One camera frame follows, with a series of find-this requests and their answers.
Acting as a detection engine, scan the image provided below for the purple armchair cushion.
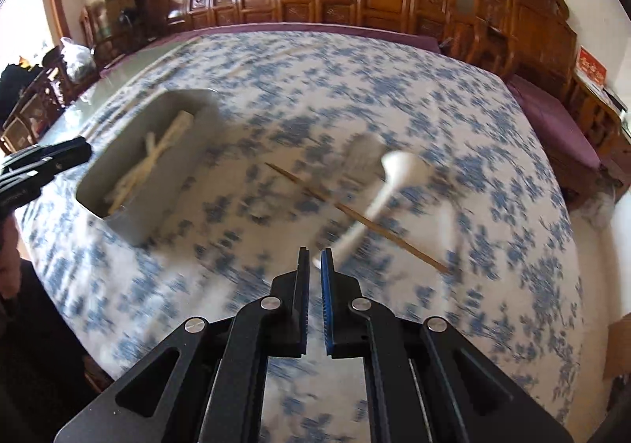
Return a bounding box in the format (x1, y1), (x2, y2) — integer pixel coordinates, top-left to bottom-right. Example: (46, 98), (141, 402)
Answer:
(507, 75), (601, 170)

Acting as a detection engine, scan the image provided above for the cream plastic ladle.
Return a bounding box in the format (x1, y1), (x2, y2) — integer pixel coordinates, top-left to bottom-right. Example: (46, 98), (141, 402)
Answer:
(330, 150), (432, 262)

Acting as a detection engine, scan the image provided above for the blue floral tablecloth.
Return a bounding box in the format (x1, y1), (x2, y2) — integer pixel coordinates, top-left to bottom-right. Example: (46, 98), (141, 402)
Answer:
(17, 31), (580, 442)

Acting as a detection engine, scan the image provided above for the cream plastic spoon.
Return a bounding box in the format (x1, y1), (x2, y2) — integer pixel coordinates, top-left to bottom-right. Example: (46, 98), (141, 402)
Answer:
(107, 132), (158, 213)

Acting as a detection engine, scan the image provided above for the dark wooden dining chair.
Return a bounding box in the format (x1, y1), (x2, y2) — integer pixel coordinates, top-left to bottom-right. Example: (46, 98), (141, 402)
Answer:
(1, 64), (65, 155)

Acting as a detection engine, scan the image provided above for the carved wooden armchair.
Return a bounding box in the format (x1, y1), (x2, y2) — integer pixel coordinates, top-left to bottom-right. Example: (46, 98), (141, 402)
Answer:
(441, 0), (619, 169)

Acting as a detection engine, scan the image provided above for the person left hand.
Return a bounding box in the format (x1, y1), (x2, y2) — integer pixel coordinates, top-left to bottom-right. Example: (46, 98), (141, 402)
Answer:
(0, 214), (21, 299)

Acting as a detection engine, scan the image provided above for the red greeting card box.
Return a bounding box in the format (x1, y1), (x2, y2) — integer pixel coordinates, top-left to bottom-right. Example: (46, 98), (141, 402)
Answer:
(575, 47), (607, 90)

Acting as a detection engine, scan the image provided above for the purple sofa cushion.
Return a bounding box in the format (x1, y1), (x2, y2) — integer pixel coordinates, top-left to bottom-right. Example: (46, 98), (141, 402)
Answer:
(100, 21), (443, 79)

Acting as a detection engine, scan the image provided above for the grey fluffy bag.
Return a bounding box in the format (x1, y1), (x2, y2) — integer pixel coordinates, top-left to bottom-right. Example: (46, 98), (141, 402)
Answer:
(579, 188), (616, 230)

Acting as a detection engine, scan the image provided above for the grey metal tray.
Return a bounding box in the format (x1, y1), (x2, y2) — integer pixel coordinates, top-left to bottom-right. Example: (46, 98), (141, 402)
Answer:
(76, 88), (224, 247)

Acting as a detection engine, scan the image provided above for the white plastic bag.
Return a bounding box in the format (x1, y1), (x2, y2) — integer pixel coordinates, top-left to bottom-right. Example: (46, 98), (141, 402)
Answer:
(60, 37), (97, 84)

